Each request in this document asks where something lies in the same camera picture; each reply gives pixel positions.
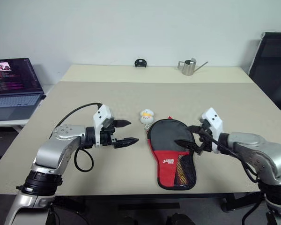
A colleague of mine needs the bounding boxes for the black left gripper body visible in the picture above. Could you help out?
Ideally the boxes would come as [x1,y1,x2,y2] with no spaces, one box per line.
[99,118,119,150]

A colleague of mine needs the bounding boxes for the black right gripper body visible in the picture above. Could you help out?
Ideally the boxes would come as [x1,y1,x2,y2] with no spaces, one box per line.
[196,119,214,156]

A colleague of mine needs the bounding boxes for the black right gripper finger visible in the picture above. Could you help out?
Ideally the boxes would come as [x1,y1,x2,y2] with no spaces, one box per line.
[186,125,206,135]
[175,139,201,153]

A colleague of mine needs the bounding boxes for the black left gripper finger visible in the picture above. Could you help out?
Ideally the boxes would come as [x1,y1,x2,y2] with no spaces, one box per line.
[112,119,132,128]
[112,137,140,150]

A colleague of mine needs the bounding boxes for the black red paddle case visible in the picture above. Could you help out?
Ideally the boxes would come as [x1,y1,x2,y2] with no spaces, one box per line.
[147,116,198,191]

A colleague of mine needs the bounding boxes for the white plush keychain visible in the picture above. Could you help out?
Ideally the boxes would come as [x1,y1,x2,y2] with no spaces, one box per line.
[139,108,155,131]

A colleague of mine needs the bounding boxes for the steel watering can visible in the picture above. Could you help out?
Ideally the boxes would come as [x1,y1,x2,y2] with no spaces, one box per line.
[177,57,209,76]

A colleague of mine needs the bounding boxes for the dark rounded shape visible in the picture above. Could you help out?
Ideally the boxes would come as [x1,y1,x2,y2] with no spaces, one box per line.
[166,212,195,225]

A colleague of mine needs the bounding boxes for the white side table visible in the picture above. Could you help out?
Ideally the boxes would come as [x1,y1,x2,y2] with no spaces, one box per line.
[0,84,56,133]

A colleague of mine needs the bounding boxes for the black office chair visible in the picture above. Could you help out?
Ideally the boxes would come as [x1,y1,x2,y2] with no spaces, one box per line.
[248,32,281,120]

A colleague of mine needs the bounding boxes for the open grey laptop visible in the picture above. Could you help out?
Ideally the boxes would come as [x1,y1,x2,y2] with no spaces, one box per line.
[0,58,47,122]

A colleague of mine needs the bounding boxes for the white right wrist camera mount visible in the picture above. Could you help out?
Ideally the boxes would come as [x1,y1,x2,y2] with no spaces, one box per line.
[200,107,224,154]

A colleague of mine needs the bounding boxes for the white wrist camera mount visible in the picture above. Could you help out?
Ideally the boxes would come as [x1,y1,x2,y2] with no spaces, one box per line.
[92,104,115,148]
[200,107,224,154]

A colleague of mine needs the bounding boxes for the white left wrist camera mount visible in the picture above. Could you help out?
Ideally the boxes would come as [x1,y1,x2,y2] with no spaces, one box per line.
[92,104,115,148]

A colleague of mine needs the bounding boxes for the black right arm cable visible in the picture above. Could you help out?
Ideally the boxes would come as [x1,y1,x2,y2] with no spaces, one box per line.
[210,137,260,185]

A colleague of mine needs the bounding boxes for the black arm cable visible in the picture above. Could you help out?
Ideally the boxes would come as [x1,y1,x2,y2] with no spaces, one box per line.
[210,137,260,185]
[50,102,103,173]

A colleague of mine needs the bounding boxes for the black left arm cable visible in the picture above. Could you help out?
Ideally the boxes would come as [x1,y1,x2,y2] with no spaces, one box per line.
[50,102,103,173]

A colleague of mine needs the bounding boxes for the black table frame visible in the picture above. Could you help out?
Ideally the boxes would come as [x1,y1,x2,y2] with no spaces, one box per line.
[53,191,261,213]

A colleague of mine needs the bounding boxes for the black cable under table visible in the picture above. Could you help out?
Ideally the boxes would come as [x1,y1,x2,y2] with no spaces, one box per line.
[242,195,269,225]

